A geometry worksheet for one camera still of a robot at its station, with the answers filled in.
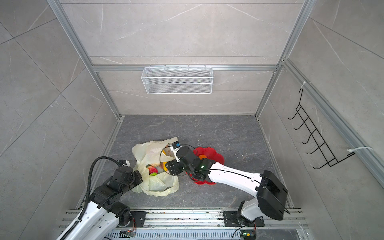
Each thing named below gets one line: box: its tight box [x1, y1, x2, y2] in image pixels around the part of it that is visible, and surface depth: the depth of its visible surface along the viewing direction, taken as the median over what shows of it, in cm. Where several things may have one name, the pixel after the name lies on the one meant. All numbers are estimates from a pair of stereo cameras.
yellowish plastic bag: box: [132, 137, 179, 197], surface depth 80 cm
